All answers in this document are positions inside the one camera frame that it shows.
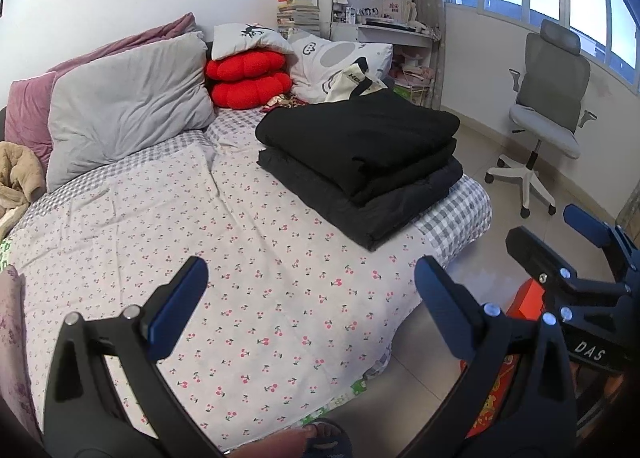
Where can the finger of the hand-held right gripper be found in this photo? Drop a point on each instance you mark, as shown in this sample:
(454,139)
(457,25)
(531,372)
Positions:
(530,248)
(585,225)

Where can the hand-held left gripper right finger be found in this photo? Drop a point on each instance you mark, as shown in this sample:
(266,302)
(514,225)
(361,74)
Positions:
(440,308)

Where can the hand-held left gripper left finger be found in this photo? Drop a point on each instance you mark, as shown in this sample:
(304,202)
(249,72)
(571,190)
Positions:
(175,308)

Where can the black blanket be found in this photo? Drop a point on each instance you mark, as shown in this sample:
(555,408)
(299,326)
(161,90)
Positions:
(350,138)

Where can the cherry print bedsheet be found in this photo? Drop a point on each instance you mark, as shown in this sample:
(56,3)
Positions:
(225,248)

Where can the grey checked bedsheet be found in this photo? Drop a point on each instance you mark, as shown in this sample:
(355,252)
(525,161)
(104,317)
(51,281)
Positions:
(450,218)

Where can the dark grey folded quilt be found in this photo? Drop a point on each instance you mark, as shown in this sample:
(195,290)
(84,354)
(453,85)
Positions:
(380,218)

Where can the red printed bag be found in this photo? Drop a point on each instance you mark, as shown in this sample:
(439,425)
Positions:
(492,408)

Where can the grey office chair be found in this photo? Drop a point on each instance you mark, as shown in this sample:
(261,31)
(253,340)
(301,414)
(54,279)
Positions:
(550,103)

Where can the purple floral cloth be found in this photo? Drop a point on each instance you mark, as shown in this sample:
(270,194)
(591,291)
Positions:
(12,338)

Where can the person's foot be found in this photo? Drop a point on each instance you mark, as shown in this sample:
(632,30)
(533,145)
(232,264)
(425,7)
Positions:
(275,445)

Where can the dark blue slipper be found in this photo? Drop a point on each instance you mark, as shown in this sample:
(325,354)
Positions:
(332,440)

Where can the beige fleece garment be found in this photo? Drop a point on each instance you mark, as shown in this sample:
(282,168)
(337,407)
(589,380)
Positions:
(20,173)

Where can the red cushion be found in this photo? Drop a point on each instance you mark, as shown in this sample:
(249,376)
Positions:
(250,90)
(245,67)

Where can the red patterned cloth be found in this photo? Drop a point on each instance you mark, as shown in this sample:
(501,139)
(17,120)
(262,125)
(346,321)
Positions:
(282,102)

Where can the white tote bag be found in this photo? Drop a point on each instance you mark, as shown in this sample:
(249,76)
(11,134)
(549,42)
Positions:
(350,83)

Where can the mauve pillow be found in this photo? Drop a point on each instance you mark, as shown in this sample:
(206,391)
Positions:
(30,108)

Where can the white bookshelf desk unit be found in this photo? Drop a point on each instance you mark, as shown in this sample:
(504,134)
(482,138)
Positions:
(380,33)

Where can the white pillow with grey spots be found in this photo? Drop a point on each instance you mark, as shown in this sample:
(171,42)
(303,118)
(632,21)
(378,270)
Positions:
(320,63)

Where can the white pillow with black print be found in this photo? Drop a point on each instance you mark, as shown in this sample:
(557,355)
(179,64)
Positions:
(235,40)

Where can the stack of books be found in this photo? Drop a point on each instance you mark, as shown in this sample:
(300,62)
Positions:
(299,18)

